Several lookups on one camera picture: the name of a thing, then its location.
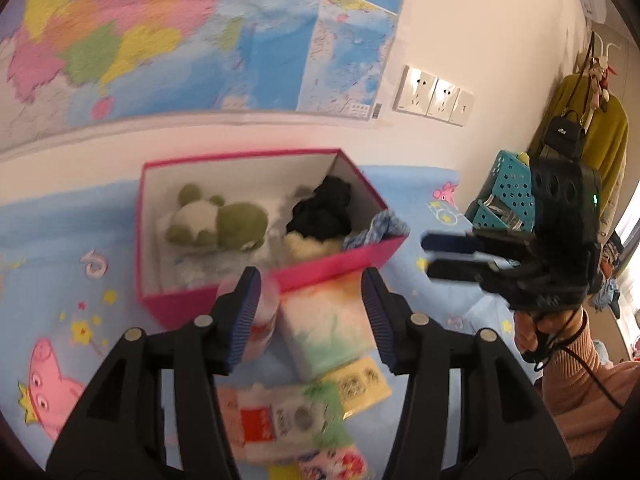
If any black plush toy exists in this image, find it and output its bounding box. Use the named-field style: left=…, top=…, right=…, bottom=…
left=285, top=175, right=353, bottom=238

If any white and red snack packet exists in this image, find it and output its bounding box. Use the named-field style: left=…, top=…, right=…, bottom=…
left=217, top=385, right=346, bottom=463

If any black cable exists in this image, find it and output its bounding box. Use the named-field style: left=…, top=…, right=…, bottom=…
left=522, top=310, right=626, bottom=408

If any small hanging plush toy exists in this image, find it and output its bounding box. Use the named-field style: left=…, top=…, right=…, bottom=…
left=585, top=57, right=613, bottom=111

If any yellow printed card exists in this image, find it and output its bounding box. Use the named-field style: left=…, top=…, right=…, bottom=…
left=305, top=355, right=392, bottom=418

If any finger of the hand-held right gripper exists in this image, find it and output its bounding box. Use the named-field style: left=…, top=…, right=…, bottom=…
left=421, top=229, right=538, bottom=261
left=425, top=255, right=531, bottom=291

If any green tissue packet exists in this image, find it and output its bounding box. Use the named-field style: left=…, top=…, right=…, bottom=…
left=302, top=380, right=353, bottom=451

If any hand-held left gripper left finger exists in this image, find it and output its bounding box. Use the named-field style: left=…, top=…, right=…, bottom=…
left=45, top=266, right=263, bottom=480

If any large pastel tissue pack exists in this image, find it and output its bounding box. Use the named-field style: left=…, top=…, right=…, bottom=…
left=277, top=280, right=383, bottom=381

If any person's right hand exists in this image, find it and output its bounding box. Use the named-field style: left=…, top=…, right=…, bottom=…
left=514, top=305, right=588, bottom=361

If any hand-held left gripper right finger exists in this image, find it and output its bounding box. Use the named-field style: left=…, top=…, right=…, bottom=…
left=361, top=266, right=576, bottom=480

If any pink cardboard box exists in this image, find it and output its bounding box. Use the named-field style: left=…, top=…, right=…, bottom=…
left=134, top=147, right=411, bottom=331

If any white bottle red label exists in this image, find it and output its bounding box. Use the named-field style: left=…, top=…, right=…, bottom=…
left=215, top=276, right=282, bottom=363

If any green frog plush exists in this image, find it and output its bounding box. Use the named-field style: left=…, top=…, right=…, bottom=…
left=162, top=183, right=271, bottom=251

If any blue checked cloth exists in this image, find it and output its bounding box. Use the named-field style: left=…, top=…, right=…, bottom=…
left=342, top=211, right=411, bottom=251

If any yellow-green coat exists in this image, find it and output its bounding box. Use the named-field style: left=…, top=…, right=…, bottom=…
left=527, top=72, right=630, bottom=221

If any colourful wall map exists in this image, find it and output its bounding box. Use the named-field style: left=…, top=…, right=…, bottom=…
left=0, top=0, right=413, bottom=153

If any person's right forearm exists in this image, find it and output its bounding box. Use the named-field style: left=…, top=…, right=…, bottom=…
left=537, top=310, right=640, bottom=461

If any small floral tissue pack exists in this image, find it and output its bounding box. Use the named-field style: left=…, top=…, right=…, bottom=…
left=267, top=442, right=371, bottom=480

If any black handbag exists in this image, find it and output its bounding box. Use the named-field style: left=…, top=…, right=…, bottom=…
left=542, top=112, right=586, bottom=161

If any teal perforated basket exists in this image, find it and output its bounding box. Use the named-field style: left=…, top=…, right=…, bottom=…
left=492, top=150, right=536, bottom=211
left=470, top=200, right=536, bottom=233

